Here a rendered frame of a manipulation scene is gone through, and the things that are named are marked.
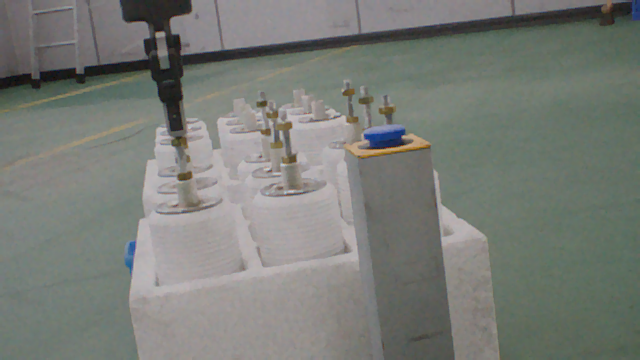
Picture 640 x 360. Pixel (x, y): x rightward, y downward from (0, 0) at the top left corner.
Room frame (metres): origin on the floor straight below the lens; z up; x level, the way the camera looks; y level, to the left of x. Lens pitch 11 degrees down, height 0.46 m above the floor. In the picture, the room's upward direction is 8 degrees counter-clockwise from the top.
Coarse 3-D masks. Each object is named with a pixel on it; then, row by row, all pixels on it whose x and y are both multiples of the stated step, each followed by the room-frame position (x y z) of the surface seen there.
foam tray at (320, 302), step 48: (144, 240) 1.19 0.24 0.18; (240, 240) 1.12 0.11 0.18; (480, 240) 0.99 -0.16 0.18; (144, 288) 0.97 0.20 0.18; (192, 288) 0.95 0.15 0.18; (240, 288) 0.95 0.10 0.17; (288, 288) 0.96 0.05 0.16; (336, 288) 0.97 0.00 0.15; (480, 288) 0.99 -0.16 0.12; (144, 336) 0.94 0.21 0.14; (192, 336) 0.94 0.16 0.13; (240, 336) 0.95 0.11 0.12; (288, 336) 0.96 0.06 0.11; (336, 336) 0.97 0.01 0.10; (480, 336) 0.99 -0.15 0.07
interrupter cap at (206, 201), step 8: (168, 200) 1.05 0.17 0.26; (176, 200) 1.05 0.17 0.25; (200, 200) 1.04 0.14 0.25; (208, 200) 1.03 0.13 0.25; (216, 200) 1.02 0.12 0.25; (160, 208) 1.02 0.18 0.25; (168, 208) 1.01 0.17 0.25; (176, 208) 1.02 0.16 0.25; (184, 208) 1.00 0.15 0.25; (192, 208) 0.99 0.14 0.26; (200, 208) 0.99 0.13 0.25; (208, 208) 1.00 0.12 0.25
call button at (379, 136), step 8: (376, 128) 0.88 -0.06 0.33; (384, 128) 0.87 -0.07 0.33; (392, 128) 0.87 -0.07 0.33; (400, 128) 0.87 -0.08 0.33; (368, 136) 0.87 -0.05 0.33; (376, 136) 0.86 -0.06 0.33; (384, 136) 0.86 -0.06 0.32; (392, 136) 0.86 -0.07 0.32; (400, 136) 0.86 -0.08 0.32; (376, 144) 0.87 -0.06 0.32; (384, 144) 0.86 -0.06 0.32; (392, 144) 0.86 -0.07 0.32
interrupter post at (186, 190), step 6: (186, 180) 1.02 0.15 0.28; (192, 180) 1.02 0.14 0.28; (180, 186) 1.01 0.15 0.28; (186, 186) 1.01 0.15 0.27; (192, 186) 1.02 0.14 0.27; (180, 192) 1.02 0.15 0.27; (186, 192) 1.01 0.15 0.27; (192, 192) 1.02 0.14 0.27; (180, 198) 1.02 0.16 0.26; (186, 198) 1.01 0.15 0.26; (192, 198) 1.01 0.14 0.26; (180, 204) 1.02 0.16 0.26; (186, 204) 1.01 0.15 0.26; (192, 204) 1.01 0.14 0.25; (198, 204) 1.02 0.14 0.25
